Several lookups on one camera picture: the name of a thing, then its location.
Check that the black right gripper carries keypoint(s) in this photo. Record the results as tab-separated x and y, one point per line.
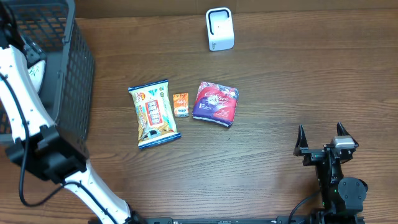
300	147

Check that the white tube with gold cap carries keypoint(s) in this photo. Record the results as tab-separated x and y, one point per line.
37	72

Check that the red purple pad package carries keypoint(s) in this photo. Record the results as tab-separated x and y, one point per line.
216	103

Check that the gold blue wipes packet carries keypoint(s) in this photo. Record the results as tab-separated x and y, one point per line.
156	124

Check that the small orange packet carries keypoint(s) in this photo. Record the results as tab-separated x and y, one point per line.
181	105

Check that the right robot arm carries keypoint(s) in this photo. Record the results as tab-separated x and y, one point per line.
342	197

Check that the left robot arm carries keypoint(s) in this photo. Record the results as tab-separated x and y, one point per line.
44	149

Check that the white barcode scanner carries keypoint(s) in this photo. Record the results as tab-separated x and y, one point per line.
219	24

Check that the grey plastic shopping basket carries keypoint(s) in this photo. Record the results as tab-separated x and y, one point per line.
70	66

